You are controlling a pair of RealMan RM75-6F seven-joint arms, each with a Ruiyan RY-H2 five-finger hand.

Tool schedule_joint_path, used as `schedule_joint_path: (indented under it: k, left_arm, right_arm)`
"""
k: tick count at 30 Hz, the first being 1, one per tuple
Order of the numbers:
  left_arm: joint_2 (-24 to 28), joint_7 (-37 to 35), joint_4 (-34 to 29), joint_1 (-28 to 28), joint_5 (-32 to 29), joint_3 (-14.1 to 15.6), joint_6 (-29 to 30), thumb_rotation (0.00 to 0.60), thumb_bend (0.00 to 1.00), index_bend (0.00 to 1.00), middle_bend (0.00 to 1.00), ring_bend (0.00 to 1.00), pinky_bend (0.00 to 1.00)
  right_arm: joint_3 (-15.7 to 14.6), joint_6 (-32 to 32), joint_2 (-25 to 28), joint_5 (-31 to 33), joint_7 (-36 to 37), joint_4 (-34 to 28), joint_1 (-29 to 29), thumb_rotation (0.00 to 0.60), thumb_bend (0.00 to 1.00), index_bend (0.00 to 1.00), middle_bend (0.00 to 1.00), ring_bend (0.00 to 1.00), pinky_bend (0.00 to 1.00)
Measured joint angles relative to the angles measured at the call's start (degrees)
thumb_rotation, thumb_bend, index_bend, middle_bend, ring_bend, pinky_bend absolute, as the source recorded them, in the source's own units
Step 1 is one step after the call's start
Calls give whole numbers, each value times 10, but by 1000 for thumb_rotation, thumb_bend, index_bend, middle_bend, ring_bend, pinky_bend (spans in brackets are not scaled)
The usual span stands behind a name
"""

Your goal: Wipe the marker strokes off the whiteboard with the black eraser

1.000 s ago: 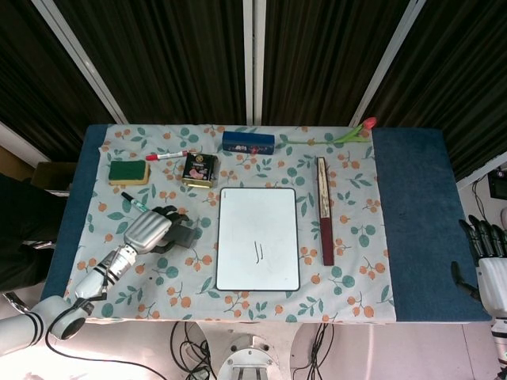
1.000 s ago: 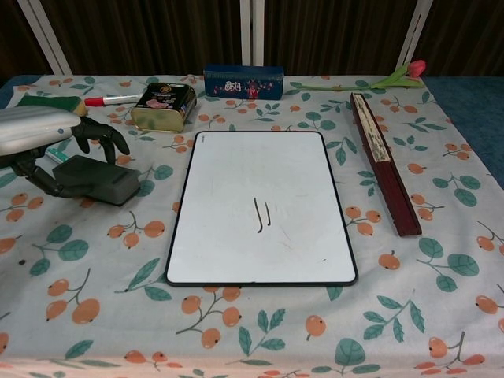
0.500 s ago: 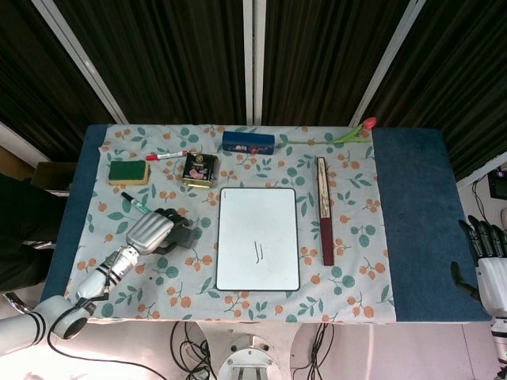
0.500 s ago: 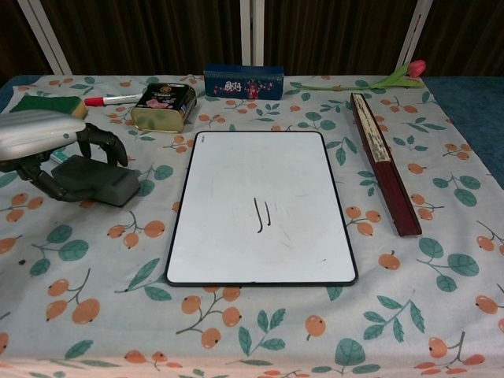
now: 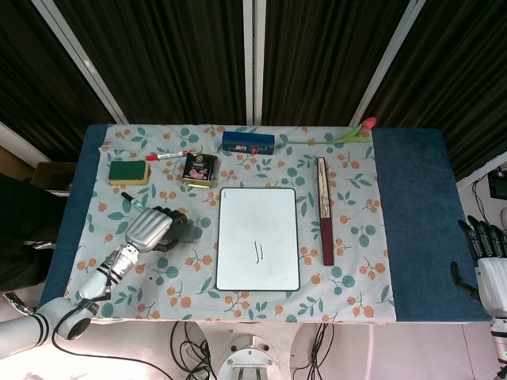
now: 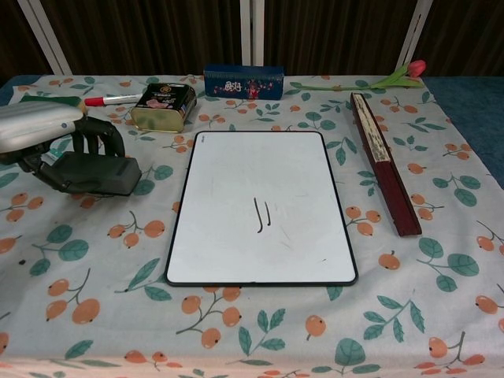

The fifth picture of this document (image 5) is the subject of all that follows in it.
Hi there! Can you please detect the blue felt table cover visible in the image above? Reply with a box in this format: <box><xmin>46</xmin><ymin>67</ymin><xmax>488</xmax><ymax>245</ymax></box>
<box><xmin>37</xmin><ymin>123</ymin><xmax>492</xmax><ymax>325</ymax></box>

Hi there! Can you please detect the floral printed tablecloth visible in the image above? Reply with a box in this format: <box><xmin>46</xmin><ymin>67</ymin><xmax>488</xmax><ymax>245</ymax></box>
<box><xmin>63</xmin><ymin>124</ymin><xmax>398</xmax><ymax>324</ymax></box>

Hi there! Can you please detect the chrome chair leg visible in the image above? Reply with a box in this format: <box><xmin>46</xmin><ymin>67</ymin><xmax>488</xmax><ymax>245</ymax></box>
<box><xmin>2</xmin><ymin>291</ymin><xmax>36</xmax><ymax>317</ymax></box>

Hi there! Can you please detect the green yellow scrub sponge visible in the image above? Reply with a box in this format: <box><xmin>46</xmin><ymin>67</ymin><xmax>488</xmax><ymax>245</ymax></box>
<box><xmin>108</xmin><ymin>159</ymin><xmax>152</xmax><ymax>187</ymax></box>

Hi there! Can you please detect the white whiteboard with black frame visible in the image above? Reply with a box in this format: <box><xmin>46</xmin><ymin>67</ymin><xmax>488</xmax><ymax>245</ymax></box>
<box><xmin>215</xmin><ymin>187</ymin><xmax>301</xmax><ymax>292</ymax></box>

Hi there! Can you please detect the black gold tin can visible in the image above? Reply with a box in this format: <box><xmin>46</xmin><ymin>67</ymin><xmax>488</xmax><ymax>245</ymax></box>
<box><xmin>181</xmin><ymin>152</ymin><xmax>219</xmax><ymax>190</ymax></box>

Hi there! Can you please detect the blue printed pencil box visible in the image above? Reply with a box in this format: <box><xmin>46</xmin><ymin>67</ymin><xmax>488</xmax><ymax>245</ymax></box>
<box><xmin>221</xmin><ymin>131</ymin><xmax>276</xmax><ymax>156</ymax></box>

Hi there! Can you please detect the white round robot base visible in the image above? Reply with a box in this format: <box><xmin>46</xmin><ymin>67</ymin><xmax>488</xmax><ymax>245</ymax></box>
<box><xmin>217</xmin><ymin>334</ymin><xmax>287</xmax><ymax>380</ymax></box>

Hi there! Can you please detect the pink tulip with green stem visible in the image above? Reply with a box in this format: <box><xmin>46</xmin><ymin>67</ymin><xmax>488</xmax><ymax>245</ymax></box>
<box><xmin>279</xmin><ymin>116</ymin><xmax>377</xmax><ymax>146</ymax></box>

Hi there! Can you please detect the black cable bundle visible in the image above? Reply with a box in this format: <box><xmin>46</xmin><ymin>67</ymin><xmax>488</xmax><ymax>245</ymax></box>
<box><xmin>292</xmin><ymin>322</ymin><xmax>336</xmax><ymax>380</ymax></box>
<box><xmin>170</xmin><ymin>321</ymin><xmax>218</xmax><ymax>380</ymax></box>

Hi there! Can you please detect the black pleated curtain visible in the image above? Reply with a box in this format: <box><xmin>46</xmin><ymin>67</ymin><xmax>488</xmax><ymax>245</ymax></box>
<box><xmin>260</xmin><ymin>0</ymin><xmax>414</xmax><ymax>127</ymax></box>
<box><xmin>0</xmin><ymin>0</ymin><xmax>116</xmax><ymax>163</ymax></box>
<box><xmin>363</xmin><ymin>0</ymin><xmax>507</xmax><ymax>182</ymax></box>
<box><xmin>53</xmin><ymin>0</ymin><xmax>250</xmax><ymax>126</ymax></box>

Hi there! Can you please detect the red white marker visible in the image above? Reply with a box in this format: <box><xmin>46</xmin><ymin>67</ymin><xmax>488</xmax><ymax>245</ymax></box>
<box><xmin>145</xmin><ymin>150</ymin><xmax>189</xmax><ymax>162</ymax></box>

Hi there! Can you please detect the white metal frame post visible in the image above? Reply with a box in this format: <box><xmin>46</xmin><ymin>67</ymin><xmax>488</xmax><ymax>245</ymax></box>
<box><xmin>242</xmin><ymin>0</ymin><xmax>267</xmax><ymax>126</ymax></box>
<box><xmin>349</xmin><ymin>0</ymin><xmax>428</xmax><ymax>128</ymax></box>
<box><xmin>31</xmin><ymin>0</ymin><xmax>128</xmax><ymax>124</ymax></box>

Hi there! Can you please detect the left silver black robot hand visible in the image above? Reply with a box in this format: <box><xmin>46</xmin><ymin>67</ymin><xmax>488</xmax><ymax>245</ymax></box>
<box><xmin>124</xmin><ymin>206</ymin><xmax>189</xmax><ymax>253</ymax></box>

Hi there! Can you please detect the folded dark red hand fan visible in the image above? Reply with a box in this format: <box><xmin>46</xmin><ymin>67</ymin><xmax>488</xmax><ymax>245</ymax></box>
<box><xmin>315</xmin><ymin>156</ymin><xmax>336</xmax><ymax>267</ymax></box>

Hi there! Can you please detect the brown cardboard box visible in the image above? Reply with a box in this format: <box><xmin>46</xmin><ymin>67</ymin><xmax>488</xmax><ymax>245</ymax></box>
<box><xmin>30</xmin><ymin>161</ymin><xmax>78</xmax><ymax>196</ymax></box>

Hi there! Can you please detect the black teal marker pen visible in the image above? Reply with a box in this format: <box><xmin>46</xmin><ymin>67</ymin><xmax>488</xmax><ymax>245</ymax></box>
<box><xmin>120</xmin><ymin>192</ymin><xmax>148</xmax><ymax>211</ymax></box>

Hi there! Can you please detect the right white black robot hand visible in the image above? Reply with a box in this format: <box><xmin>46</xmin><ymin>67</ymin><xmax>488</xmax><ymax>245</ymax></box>
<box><xmin>450</xmin><ymin>215</ymin><xmax>507</xmax><ymax>318</ymax></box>

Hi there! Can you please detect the black fabric mass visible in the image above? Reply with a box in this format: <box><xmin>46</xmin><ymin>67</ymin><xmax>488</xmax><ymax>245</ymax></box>
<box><xmin>0</xmin><ymin>172</ymin><xmax>71</xmax><ymax>295</ymax></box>

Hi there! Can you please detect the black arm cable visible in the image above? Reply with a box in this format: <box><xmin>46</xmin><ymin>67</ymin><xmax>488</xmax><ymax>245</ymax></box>
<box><xmin>51</xmin><ymin>300</ymin><xmax>177</xmax><ymax>380</ymax></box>

